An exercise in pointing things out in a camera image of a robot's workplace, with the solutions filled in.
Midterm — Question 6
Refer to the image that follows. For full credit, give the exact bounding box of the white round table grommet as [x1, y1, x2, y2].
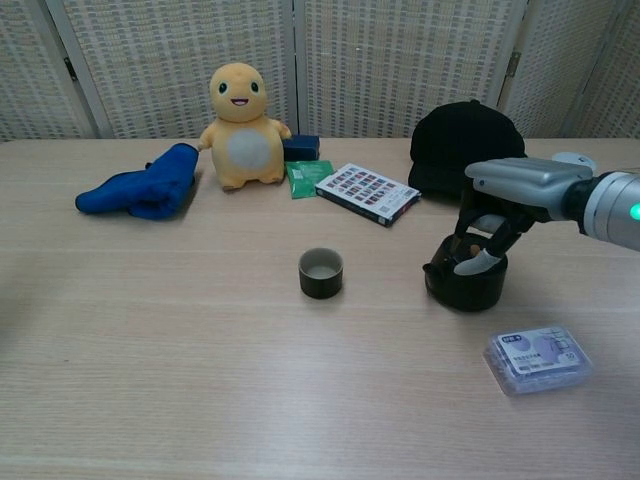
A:
[552, 151, 599, 172]

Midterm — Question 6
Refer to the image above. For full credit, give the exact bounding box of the flat box with coloured print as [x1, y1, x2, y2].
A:
[314, 161, 422, 229]

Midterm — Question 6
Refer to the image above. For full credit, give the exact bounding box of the white woven folding screen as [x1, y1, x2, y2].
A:
[0, 0, 640, 143]

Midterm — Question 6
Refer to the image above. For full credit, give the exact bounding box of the black teapot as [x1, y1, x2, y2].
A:
[422, 214, 509, 312]

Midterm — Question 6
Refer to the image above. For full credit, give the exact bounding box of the dark ceramic cup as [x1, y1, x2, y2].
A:
[298, 247, 345, 301]

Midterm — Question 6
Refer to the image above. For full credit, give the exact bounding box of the yellow plush dinosaur toy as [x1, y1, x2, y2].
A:
[198, 62, 293, 192]

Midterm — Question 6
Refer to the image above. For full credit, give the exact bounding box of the black baseball cap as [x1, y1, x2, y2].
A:
[407, 99, 529, 202]

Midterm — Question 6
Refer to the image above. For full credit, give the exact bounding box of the clear plastic box purple label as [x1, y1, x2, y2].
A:
[482, 324, 595, 398]

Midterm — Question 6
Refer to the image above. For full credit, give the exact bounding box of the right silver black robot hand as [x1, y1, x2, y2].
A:
[452, 157, 596, 277]

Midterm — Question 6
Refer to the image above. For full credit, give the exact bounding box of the dark blue small box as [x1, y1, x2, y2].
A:
[282, 134, 321, 163]

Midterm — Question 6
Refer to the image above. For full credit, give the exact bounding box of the blue folded cloth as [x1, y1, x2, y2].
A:
[75, 142, 200, 222]

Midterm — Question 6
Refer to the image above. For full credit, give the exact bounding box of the green foil packet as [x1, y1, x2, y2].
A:
[285, 159, 336, 201]

